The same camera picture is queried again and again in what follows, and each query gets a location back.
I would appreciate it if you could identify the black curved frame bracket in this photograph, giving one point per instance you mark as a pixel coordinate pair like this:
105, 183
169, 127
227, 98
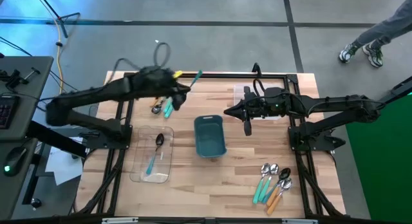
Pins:
256, 69

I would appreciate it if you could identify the black round knob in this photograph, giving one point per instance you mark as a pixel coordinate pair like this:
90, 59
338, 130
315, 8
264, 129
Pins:
35, 203

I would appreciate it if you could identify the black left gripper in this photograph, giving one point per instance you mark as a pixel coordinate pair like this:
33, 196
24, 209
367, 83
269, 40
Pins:
157, 82

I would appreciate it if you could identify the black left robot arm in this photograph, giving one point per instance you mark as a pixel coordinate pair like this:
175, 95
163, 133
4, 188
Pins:
96, 92

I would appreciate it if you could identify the grey side desk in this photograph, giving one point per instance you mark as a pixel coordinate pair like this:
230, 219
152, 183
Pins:
35, 89

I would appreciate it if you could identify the clear plastic tray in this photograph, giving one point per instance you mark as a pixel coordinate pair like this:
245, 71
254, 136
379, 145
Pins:
164, 166

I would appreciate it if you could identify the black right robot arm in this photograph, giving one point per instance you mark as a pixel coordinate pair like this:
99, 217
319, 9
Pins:
338, 103

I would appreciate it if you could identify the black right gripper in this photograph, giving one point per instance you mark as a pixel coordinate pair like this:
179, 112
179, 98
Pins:
270, 103

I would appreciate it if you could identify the silver beam bracket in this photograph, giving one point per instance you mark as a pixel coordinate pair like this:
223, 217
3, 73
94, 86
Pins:
119, 220
299, 221

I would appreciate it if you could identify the green mat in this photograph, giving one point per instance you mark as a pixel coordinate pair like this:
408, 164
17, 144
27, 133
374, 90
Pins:
383, 169

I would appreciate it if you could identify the translucent white plastic container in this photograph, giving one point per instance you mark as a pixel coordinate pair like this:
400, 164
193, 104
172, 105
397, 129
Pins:
238, 92

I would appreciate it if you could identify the dark teal plastic bin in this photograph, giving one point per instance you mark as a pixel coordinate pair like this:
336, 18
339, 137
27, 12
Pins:
209, 137

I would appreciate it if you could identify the person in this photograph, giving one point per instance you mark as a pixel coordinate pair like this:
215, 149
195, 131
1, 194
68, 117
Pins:
386, 27

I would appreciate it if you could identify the black desk support beam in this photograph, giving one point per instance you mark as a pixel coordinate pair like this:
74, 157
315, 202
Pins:
54, 138

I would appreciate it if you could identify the black computer mouse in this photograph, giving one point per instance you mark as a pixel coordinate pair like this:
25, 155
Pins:
16, 158

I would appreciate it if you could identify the black backlit keyboard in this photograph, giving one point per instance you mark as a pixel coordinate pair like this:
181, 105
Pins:
6, 111

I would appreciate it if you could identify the black equipment with green light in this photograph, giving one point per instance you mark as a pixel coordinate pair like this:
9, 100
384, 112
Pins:
400, 87

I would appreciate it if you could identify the black tripod stand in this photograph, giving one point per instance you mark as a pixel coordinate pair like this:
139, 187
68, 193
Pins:
60, 18

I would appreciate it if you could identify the white paper sheet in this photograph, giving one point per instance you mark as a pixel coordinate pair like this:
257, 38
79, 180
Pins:
62, 166

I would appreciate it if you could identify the yellow tag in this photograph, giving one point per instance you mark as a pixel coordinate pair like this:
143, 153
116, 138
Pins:
177, 74

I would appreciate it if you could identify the black desk clamp mount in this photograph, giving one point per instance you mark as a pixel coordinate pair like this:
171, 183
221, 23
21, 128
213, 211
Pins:
14, 79

